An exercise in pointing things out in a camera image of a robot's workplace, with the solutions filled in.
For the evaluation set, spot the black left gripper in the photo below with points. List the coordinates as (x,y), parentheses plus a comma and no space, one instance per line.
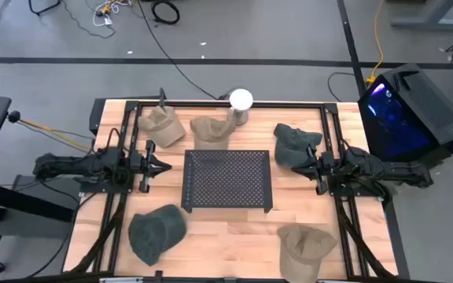
(138,165)

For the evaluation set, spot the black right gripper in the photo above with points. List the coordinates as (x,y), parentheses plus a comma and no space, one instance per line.
(325,165)

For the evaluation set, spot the dark green baseball cap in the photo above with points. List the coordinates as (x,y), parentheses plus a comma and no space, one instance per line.
(293,145)
(155,234)

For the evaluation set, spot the tan baseball cap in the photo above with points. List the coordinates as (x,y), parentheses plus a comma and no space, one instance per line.
(305,251)
(211,131)
(163,127)

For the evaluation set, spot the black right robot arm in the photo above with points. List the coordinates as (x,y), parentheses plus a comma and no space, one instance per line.
(387,171)

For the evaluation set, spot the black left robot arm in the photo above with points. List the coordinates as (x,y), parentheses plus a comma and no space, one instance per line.
(73,163)

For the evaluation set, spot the black perforated metal rack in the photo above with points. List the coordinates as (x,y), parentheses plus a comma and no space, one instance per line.
(226,178)

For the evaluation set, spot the white lamp with metal base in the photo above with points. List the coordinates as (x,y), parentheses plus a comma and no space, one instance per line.
(241,99)

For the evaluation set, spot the black computer case blue light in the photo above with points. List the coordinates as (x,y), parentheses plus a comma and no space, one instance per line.
(427,114)

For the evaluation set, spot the grey desk foot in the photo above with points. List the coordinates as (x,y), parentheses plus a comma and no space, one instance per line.
(427,21)

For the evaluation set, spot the black aluminium table frame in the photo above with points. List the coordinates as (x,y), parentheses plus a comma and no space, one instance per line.
(289,105)

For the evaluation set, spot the black clamp post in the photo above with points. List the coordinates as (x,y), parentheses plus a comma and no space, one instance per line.
(162,96)

